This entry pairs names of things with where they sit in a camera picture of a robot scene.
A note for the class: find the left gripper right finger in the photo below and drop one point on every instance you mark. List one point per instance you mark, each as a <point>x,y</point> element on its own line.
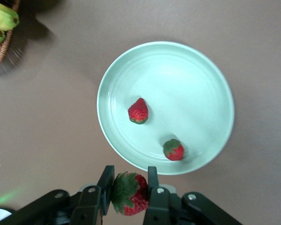
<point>158,206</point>

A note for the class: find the brown table cloth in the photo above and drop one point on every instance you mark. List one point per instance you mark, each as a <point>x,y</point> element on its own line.
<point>49,117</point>

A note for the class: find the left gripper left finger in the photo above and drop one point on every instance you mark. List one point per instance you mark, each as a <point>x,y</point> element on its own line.
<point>91,206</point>

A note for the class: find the yellow banana bunch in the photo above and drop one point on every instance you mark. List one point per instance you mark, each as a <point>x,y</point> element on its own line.
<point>2,17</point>

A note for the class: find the pale green round plate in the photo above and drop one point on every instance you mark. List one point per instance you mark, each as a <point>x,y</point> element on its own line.
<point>178,82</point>

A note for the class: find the red strawberry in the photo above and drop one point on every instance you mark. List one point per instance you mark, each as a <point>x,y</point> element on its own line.
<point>138,201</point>
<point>175,152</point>
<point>138,112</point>

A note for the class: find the brown wicker basket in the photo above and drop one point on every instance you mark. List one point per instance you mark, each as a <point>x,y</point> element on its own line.
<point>0,54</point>

